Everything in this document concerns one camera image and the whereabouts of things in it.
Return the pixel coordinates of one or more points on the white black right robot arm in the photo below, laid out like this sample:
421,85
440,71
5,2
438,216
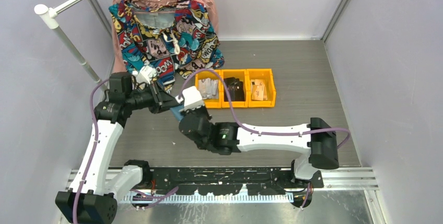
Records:
315,142

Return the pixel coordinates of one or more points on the white metal clothes rack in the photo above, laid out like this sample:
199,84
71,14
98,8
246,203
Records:
48,16

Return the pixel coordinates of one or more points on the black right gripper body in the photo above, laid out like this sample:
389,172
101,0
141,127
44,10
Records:
201,110

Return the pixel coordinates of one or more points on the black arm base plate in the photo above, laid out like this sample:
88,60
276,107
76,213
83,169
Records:
227,180

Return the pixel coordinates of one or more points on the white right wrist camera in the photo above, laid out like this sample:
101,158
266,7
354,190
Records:
190,98

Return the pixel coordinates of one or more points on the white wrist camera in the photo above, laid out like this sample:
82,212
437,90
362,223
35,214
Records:
147,74
190,98

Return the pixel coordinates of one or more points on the orange cards stack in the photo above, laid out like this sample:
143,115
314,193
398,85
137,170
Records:
258,90

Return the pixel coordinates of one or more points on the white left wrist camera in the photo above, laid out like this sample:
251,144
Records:
147,74

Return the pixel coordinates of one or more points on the silver cards stack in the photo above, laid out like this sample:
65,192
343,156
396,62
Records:
208,88

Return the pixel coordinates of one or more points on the yellow three-compartment bin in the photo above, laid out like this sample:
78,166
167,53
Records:
248,88

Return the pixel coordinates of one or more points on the colourful comic print shorts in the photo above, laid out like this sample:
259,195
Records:
173,39

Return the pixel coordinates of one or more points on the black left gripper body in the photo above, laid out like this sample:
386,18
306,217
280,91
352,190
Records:
149,97

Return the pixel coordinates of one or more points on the black cards stack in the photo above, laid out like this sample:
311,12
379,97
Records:
235,89

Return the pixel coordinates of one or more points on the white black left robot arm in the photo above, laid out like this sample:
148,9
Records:
90,198

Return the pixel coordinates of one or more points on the blue leather card holder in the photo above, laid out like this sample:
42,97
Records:
177,112

